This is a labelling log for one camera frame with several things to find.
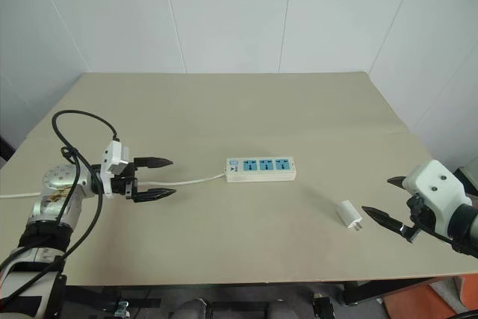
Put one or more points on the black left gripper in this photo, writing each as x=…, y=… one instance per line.
x=125, y=184

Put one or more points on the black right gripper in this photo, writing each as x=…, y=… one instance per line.
x=421, y=214

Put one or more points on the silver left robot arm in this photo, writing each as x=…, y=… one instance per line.
x=56, y=181

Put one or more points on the white plug adapter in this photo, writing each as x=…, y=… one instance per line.
x=347, y=214

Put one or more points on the white power strip blue sockets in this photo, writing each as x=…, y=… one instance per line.
x=261, y=169

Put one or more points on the orange box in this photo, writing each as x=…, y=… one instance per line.
x=467, y=296

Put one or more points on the dark rounded shape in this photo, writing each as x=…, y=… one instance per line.
x=190, y=309

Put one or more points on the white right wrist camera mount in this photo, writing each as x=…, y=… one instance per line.
x=435, y=184

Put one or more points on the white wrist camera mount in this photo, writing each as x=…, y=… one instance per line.
x=435, y=184
x=112, y=162

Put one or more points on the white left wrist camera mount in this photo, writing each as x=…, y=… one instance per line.
x=112, y=162

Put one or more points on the black table frame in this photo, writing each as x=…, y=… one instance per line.
x=373, y=289

